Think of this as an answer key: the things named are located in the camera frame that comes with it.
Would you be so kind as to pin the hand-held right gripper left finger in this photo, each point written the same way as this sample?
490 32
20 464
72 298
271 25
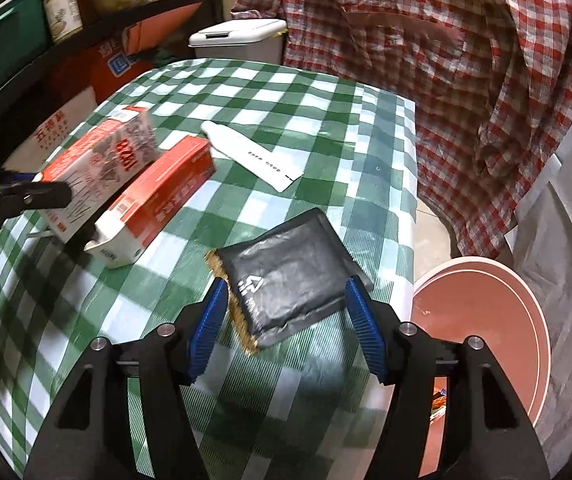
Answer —
211 320

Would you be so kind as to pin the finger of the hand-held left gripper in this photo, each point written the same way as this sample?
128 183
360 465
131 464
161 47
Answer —
21 176
41 195

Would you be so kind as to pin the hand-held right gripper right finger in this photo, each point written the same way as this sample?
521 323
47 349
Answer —
361 320

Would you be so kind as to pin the red and white milk carton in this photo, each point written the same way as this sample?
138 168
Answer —
101 165

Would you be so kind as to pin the black pouch with gold edge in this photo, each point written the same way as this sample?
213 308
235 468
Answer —
291 275

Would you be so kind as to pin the pink trash bin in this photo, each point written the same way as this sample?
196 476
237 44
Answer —
476 320

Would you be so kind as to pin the white box with red print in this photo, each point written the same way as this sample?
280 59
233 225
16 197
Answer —
51 130

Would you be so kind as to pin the orange snack wrappers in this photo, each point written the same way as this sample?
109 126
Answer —
438 402

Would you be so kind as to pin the red and white paper box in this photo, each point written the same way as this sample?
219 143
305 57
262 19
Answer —
161 195

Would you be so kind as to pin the teal cooler box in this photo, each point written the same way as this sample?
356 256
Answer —
11 40

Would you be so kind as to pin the orange box with blue label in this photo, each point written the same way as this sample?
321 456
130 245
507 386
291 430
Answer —
116 65

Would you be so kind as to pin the glass jar with label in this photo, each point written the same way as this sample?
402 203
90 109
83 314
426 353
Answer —
63 15

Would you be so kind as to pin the white paper sleeve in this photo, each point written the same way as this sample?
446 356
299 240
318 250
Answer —
251 152

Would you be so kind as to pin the white cloth cover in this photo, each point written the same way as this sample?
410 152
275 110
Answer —
566 285

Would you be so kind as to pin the green checked tablecloth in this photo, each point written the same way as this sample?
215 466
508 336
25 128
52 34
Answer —
316 110

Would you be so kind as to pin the black shelf rack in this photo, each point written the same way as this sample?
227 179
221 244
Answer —
166 5

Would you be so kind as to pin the red plaid shirt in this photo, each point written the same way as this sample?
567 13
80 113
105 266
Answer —
416 85

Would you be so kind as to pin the white lidded bin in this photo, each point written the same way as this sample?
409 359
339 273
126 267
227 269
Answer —
236 40

